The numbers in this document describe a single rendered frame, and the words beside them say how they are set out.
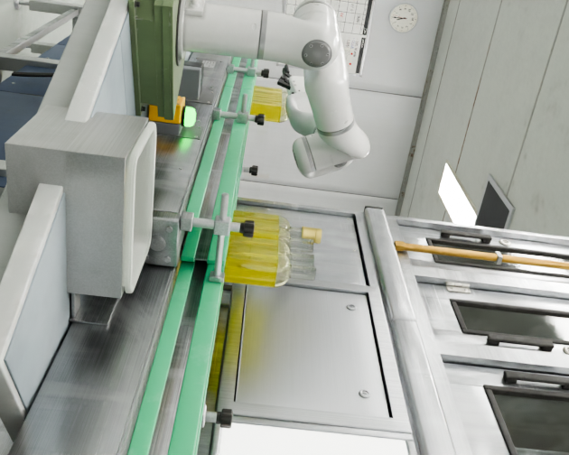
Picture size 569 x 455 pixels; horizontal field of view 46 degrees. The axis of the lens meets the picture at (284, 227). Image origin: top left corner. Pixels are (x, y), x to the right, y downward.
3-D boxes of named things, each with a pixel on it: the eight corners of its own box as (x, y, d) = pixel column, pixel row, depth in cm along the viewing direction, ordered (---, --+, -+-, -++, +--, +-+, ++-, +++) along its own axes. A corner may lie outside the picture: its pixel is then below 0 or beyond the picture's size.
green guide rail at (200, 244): (180, 261, 121) (224, 265, 122) (180, 255, 121) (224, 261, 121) (240, 49, 277) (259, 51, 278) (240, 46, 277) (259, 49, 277)
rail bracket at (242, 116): (209, 120, 167) (264, 127, 167) (212, 91, 163) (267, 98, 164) (211, 116, 170) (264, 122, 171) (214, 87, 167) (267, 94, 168)
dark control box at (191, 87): (165, 97, 173) (198, 100, 174) (167, 66, 170) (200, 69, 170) (170, 88, 180) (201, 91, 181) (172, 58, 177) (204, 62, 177)
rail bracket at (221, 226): (176, 279, 118) (247, 287, 119) (181, 192, 110) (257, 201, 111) (178, 270, 121) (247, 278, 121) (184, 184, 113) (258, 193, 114)
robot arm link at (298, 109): (344, 118, 172) (327, 81, 189) (294, 126, 171) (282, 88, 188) (345, 146, 178) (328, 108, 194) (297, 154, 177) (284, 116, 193)
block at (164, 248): (135, 265, 117) (176, 270, 117) (137, 217, 112) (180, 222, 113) (140, 255, 120) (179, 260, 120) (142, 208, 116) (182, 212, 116)
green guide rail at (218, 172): (182, 224, 118) (228, 229, 119) (182, 219, 118) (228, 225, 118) (242, 31, 274) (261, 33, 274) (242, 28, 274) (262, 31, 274)
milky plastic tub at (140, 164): (69, 294, 97) (130, 301, 98) (68, 150, 87) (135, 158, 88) (99, 238, 113) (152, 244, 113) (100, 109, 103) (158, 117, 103)
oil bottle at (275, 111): (224, 116, 223) (308, 126, 225) (225, 99, 221) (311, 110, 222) (225, 111, 228) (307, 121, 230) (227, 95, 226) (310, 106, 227)
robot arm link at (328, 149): (309, 140, 143) (322, 191, 152) (370, 121, 143) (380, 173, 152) (296, 108, 153) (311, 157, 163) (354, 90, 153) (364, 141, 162)
